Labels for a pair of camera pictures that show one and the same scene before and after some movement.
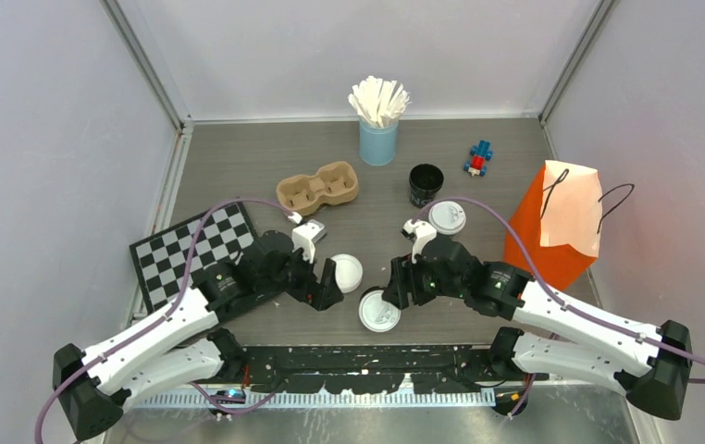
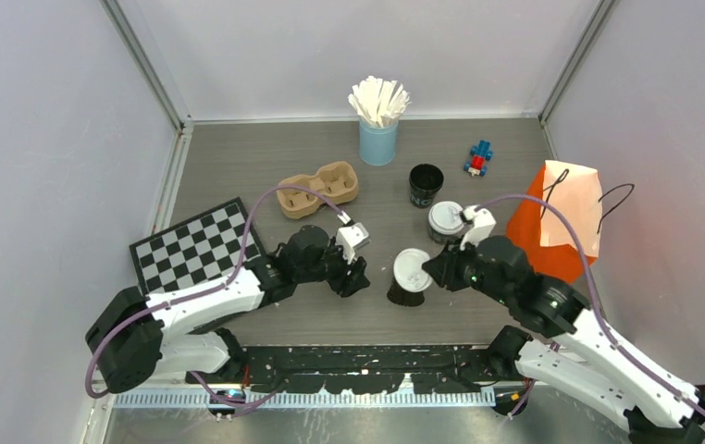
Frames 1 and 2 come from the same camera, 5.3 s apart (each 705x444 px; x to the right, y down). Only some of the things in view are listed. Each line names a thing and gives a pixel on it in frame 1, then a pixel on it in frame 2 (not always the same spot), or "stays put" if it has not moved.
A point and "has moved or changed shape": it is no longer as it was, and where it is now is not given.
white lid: (377, 314) has moved or changed shape
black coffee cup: (424, 183) stays put
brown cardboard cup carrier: (335, 182) stays put
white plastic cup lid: (447, 217) stays put
